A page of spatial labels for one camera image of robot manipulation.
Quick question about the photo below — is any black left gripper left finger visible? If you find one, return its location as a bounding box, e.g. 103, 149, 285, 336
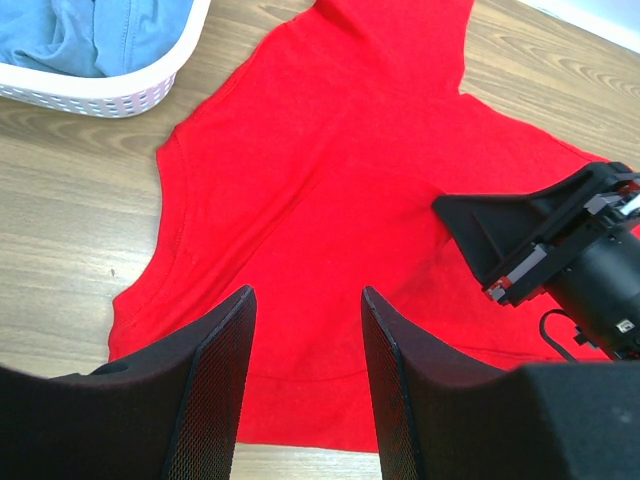
1, 286, 257, 479

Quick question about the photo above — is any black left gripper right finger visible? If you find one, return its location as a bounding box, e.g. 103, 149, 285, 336
361, 287, 639, 479

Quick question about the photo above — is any red t shirt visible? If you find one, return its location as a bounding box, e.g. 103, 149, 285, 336
108, 1, 593, 452

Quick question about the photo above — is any white plastic laundry basket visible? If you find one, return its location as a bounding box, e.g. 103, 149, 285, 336
1, 1, 210, 119

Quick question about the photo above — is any grey-blue t shirt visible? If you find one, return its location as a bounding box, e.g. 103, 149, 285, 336
1, 0, 193, 78

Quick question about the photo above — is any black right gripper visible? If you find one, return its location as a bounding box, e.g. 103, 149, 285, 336
433, 163, 639, 360

